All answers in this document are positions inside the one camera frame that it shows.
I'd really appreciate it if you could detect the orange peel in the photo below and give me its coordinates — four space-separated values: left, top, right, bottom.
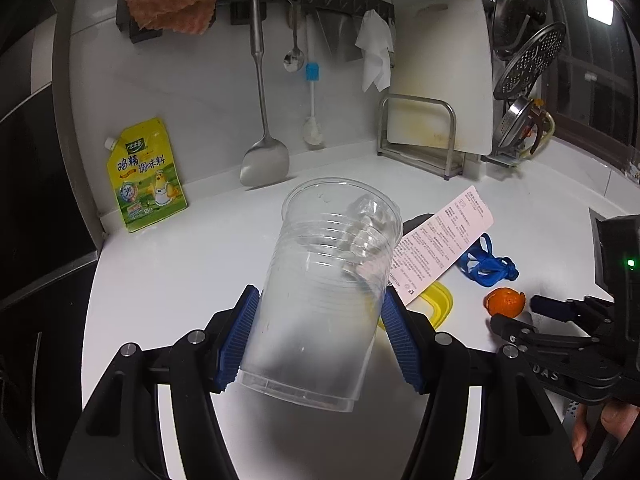
483 287 527 317

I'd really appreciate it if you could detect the steel spoon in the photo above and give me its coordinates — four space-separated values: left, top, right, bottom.
283 0 306 73

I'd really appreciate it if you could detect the white bottle brush blue collar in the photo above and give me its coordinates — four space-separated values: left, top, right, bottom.
301 12 327 149

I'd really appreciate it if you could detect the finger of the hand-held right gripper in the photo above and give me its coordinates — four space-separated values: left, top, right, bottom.
531 295 616 336
490 313 623 366

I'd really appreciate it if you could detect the glass pot lid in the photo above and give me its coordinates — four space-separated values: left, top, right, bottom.
492 0 551 61

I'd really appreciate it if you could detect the white cutting board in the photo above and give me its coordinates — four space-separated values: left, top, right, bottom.
386 0 495 157

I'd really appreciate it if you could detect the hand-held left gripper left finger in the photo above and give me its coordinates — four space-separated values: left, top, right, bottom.
57 284 261 480

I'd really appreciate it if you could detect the white tissue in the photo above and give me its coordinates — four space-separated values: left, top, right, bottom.
355 10 396 93

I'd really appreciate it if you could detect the yellow plastic lid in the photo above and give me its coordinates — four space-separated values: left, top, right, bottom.
377 280 455 333

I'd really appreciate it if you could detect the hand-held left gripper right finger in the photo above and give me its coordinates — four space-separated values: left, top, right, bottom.
379 290 583 480

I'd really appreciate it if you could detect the perforated steel steamer plate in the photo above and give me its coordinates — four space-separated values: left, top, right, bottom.
494 22 568 101

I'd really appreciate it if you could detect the yellow seasoning pouch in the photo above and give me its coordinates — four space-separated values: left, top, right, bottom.
104 118 189 233

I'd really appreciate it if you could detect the steel spatula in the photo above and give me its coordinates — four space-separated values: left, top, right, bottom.
239 0 291 188

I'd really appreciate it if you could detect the clear plastic cup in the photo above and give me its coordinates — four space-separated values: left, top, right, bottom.
239 176 404 413

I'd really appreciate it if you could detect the yellow gas hose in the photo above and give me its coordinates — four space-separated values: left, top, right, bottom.
520 100 557 158

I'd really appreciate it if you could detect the crumpled clear plastic wrap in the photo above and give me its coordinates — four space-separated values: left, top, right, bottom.
340 195 396 281

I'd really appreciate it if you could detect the steel strainer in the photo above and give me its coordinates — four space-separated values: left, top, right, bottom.
500 97 535 153

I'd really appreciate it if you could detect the pink printed paper card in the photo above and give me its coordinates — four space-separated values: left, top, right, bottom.
390 185 496 308

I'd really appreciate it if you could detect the person's right hand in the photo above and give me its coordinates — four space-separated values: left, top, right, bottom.
572 402 640 463

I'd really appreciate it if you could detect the steel cutting board stand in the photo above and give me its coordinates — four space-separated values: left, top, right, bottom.
376 95 466 181

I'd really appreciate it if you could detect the steel lid rack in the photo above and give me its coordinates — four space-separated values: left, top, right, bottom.
482 150 531 167

